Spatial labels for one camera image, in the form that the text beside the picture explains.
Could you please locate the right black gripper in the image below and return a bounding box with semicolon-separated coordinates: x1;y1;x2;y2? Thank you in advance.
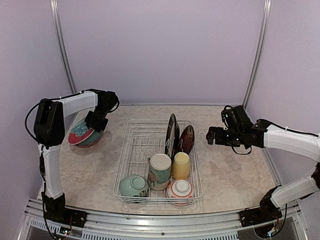
206;126;244;147

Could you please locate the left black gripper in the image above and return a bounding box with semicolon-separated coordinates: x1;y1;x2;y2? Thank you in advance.
84;105;109;132

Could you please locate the light blue flower plate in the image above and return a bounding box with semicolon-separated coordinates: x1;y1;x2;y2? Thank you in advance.
77;131;103;146

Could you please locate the teal and red patterned plate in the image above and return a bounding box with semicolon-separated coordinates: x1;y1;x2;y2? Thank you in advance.
68;118;94;145

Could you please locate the black plate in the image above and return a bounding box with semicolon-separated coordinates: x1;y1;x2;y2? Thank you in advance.
164;113;180;160

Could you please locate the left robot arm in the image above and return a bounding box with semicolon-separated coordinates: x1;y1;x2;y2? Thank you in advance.
33;88;120;200

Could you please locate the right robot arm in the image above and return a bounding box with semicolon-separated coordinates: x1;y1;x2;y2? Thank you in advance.
206;119;320;222

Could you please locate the dark red oval dish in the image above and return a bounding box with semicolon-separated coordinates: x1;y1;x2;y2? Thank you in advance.
176;125;195;154

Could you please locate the pink polka dot plate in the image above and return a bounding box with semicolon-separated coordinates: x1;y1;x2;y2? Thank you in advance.
75;136;102;149

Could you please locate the yellow cup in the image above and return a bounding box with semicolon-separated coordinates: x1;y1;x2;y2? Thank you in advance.
171;152;191;179

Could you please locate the teal floral mug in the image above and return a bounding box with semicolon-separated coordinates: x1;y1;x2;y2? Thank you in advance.
147;153;172;191

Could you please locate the white red rimmed bowl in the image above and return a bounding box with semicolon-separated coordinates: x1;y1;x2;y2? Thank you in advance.
165;179;195;206

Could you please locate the light green flower bowl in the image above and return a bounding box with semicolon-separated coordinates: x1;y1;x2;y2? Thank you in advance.
119;174;149;197

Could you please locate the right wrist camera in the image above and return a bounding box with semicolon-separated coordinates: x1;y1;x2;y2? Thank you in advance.
221;105;253;131

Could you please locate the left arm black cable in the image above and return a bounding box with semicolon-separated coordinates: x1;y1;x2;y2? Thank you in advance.
24;103;42;145

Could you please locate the white wire dish rack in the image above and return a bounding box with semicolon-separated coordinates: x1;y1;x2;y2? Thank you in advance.
113;117;203;206

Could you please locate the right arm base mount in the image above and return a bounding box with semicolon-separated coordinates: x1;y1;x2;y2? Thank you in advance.
239;200;283;227

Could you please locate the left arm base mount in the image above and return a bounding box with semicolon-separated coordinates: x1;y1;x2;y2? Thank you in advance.
41;191;88;228

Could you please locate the aluminium front frame rail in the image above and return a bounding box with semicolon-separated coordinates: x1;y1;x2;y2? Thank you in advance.
12;193;312;240

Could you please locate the left aluminium corner post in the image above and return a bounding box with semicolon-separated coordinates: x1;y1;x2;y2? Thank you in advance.
49;0;78;94

